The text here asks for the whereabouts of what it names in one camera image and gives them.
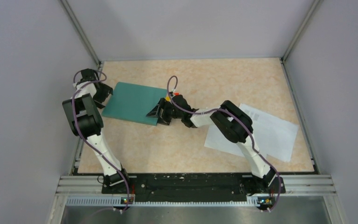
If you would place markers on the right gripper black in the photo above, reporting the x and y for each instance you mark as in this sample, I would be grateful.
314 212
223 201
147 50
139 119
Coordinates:
163 104

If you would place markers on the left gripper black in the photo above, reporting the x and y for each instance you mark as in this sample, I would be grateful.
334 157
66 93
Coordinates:
106 91

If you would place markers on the green file folder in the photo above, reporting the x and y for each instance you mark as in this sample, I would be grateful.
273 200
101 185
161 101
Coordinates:
132 102

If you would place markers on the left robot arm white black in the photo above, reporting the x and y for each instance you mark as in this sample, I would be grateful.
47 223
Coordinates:
85 120

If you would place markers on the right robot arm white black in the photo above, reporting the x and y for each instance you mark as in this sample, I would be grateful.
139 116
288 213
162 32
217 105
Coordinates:
233 123

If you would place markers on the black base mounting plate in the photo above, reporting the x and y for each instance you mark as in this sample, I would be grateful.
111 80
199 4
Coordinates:
194 187

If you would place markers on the printed white paper sheet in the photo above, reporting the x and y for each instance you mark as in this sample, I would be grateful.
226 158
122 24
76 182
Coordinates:
268 120

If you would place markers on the left aluminium corner post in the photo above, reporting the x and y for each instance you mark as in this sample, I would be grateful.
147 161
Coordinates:
80 31

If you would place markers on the aluminium corner post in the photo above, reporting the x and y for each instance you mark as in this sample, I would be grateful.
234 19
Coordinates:
301 29
80 31

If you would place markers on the aluminium frame rail front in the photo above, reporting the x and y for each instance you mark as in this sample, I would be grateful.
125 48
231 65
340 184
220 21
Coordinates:
87 190

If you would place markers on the right aluminium corner post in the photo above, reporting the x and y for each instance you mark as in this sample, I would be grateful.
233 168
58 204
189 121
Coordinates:
301 29

